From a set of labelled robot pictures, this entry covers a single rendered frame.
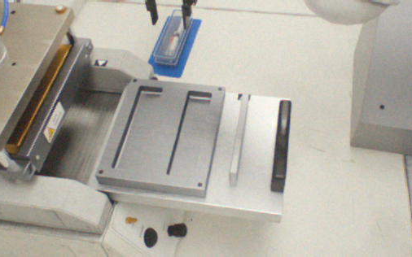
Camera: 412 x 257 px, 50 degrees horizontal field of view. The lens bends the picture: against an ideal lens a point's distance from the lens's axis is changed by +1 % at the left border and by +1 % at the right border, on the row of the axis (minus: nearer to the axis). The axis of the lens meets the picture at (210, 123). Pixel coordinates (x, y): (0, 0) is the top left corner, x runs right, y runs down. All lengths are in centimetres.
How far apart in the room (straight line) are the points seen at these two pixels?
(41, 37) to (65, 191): 24
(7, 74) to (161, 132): 23
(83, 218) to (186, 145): 19
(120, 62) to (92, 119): 12
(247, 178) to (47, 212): 29
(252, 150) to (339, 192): 29
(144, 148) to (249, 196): 18
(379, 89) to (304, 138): 19
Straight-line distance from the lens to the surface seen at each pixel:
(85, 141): 80
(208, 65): 113
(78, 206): 66
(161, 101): 73
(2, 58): 70
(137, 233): 76
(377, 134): 96
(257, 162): 68
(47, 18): 75
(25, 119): 69
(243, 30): 122
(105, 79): 83
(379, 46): 93
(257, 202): 65
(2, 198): 70
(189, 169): 67
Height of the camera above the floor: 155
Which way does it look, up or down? 53 degrees down
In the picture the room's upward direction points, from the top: 4 degrees counter-clockwise
